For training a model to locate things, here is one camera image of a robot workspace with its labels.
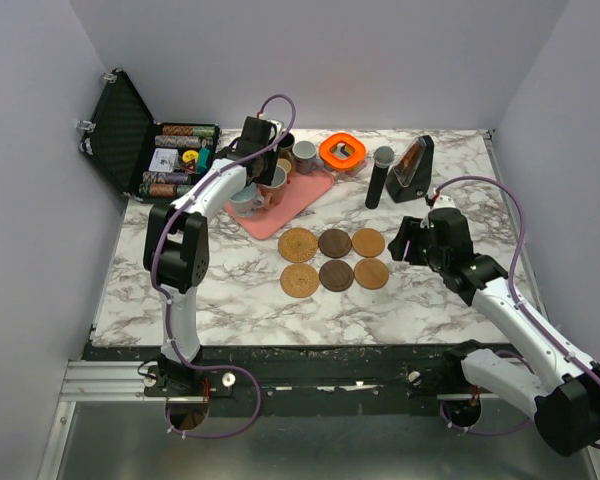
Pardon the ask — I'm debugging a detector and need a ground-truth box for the small woven rattan coaster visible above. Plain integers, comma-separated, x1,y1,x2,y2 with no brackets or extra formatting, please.
280,263,320,298

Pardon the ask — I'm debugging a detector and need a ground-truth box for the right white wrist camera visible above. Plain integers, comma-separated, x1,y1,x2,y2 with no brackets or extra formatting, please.
425,193,456,211

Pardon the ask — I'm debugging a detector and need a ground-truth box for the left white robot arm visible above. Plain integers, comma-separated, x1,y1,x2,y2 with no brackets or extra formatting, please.
143,116,285,395

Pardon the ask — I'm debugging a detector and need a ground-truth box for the black gold mug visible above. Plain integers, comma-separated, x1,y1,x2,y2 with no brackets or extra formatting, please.
278,133,295,159

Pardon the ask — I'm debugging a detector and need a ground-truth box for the small tan cup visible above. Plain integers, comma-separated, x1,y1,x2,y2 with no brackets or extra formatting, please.
277,158,293,175

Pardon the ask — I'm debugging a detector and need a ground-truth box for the pink mug front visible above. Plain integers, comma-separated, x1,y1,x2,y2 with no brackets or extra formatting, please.
259,166,287,210

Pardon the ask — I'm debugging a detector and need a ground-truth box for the orange lid container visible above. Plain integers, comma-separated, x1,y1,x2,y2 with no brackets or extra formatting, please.
318,132,367,176

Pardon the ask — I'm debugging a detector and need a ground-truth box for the pink serving tray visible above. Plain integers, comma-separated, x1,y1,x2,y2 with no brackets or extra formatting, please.
224,169,334,240

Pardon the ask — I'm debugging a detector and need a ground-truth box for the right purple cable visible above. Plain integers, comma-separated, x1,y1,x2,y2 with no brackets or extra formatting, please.
432,175,600,451

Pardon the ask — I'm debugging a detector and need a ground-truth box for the dark wood coaster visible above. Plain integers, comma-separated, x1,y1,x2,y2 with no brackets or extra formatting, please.
319,260,354,292
318,228,352,259

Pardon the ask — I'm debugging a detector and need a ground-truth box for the purple cable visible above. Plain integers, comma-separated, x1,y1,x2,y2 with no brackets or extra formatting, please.
150,93,298,440
432,175,600,451

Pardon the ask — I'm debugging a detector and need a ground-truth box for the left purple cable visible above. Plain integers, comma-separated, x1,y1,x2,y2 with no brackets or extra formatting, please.
150,93,298,440

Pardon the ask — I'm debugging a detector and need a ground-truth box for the light blue mug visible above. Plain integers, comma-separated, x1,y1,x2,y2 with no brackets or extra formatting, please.
229,184,265,218

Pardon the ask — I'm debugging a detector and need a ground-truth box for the grey mug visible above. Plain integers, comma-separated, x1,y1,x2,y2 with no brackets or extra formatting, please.
292,140,324,175

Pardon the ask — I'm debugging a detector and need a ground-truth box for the light wood coaster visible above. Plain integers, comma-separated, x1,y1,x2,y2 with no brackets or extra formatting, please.
354,258,389,290
351,228,385,258

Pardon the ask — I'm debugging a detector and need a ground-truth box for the large woven rattan coaster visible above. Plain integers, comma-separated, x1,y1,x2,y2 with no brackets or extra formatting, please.
278,227,318,263

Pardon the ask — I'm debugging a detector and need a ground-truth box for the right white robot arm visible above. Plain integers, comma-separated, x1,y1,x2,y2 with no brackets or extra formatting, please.
388,207,600,456

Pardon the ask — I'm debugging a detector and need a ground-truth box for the black poker chip case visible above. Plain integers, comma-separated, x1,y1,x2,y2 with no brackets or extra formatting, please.
78,69,221,203

